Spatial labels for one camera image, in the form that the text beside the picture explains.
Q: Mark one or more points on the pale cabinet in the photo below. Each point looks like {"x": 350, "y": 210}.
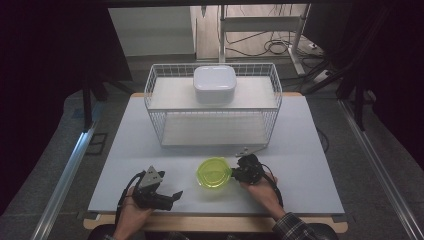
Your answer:
{"x": 151, "y": 31}

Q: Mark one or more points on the person's right hand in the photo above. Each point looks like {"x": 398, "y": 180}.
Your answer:
{"x": 266, "y": 195}

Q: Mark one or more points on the green round lidded container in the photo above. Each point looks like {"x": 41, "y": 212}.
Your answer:
{"x": 213, "y": 173}

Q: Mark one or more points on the person's left hand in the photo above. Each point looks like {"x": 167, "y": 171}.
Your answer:
{"x": 131, "y": 218}

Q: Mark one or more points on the black rectangular floor frame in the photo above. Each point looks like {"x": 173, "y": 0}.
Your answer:
{"x": 97, "y": 144}

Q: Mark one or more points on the black metal stand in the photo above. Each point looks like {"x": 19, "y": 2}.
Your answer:
{"x": 87, "y": 106}
{"x": 359, "y": 103}

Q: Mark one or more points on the white power strip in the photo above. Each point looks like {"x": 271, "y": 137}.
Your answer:
{"x": 322, "y": 76}

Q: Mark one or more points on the aluminium rail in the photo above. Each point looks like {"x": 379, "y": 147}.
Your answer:
{"x": 71, "y": 166}
{"x": 376, "y": 166}

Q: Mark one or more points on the translucent white square food container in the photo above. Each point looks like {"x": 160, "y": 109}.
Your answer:
{"x": 215, "y": 83}

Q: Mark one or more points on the grey table mat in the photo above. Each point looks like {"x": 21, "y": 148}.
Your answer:
{"x": 300, "y": 133}

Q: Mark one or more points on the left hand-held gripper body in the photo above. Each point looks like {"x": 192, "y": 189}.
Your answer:
{"x": 150, "y": 190}

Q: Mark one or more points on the black curtain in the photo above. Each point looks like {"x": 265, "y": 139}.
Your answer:
{"x": 43, "y": 83}
{"x": 393, "y": 66}

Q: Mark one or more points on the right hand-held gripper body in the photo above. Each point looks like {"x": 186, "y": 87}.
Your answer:
{"x": 251, "y": 168}

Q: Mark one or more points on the white metal desk frame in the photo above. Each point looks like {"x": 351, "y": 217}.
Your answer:
{"x": 260, "y": 23}

